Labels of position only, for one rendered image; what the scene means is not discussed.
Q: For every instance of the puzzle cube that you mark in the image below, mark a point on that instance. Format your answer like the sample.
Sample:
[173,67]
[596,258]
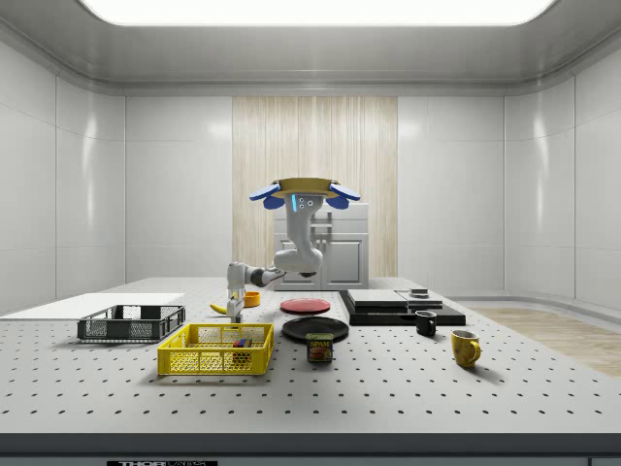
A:
[241,343]

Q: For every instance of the banana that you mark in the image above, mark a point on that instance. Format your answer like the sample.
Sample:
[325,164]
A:
[218,309]

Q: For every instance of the black mug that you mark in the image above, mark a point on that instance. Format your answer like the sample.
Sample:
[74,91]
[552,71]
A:
[425,324]

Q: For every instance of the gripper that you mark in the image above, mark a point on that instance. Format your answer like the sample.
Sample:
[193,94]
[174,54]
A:
[236,307]

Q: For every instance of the yellow mug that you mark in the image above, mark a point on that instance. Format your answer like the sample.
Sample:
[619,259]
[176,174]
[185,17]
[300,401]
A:
[463,348]

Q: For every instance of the black stove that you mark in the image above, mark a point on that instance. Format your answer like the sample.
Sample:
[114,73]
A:
[378,310]

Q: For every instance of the yellow basket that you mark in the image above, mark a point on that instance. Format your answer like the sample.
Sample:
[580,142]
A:
[213,361]

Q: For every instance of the yellow bowl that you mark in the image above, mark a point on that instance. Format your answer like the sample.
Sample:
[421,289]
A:
[252,299]

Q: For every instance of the flat-sided can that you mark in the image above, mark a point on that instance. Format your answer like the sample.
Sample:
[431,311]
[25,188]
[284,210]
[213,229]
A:
[319,348]

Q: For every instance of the dark grey basket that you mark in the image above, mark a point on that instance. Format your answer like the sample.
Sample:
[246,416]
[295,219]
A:
[121,330]

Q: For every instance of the red plate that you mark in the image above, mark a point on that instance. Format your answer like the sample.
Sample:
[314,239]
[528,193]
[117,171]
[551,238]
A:
[304,305]

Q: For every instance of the white cabinet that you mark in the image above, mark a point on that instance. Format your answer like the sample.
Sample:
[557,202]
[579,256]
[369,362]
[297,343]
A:
[345,257]

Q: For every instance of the black plate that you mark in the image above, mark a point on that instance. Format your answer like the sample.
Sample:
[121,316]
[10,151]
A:
[315,328]

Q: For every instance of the white board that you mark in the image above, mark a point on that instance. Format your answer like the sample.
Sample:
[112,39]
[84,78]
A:
[97,305]

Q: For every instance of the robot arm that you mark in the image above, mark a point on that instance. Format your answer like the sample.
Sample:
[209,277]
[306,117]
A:
[301,233]

